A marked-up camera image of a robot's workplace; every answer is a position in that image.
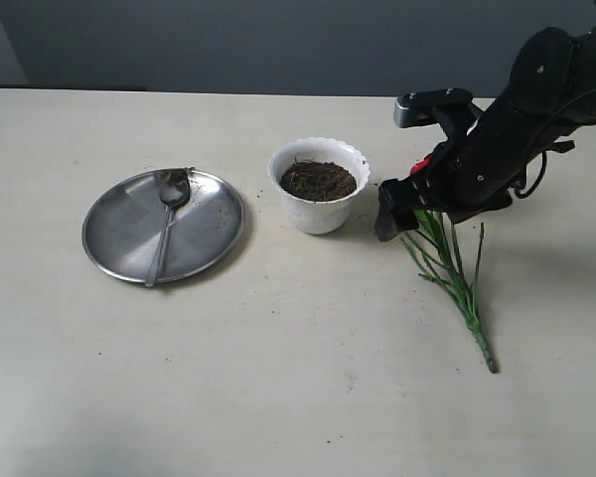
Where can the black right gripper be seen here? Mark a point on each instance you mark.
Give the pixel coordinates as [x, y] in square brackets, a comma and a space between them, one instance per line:
[464, 175]

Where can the artificial red flower stem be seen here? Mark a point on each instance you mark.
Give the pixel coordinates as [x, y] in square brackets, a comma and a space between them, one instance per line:
[435, 250]

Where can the white ceramic flower pot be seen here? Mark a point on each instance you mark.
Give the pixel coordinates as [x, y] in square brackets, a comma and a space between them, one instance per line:
[319, 218]

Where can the steel spork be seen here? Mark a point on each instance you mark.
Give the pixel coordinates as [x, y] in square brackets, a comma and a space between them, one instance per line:
[174, 192]

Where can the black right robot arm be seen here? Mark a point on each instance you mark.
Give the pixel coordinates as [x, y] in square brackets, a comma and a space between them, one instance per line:
[554, 75]

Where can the dark potting soil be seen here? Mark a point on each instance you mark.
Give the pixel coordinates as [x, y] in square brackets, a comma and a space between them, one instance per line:
[318, 182]

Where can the round steel plate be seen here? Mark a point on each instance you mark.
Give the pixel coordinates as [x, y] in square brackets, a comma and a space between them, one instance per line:
[122, 229]

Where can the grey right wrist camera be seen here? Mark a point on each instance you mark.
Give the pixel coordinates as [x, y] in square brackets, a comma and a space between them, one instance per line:
[452, 109]

